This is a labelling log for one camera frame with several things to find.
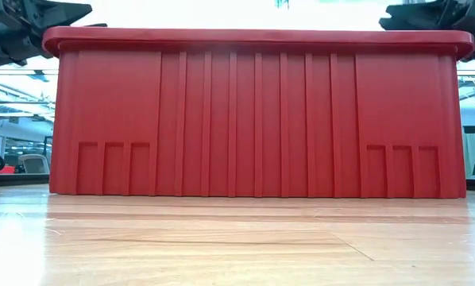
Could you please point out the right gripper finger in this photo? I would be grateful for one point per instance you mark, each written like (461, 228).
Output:
(412, 18)

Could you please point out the red plastic bin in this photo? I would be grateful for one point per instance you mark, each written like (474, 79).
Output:
(261, 119)

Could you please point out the grey office chair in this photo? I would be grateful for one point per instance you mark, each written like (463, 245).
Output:
(34, 165)

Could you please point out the red cart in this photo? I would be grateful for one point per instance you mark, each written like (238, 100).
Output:
(7, 169)

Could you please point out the black left aluminium frame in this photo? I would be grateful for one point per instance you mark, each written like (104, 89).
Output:
(15, 180)

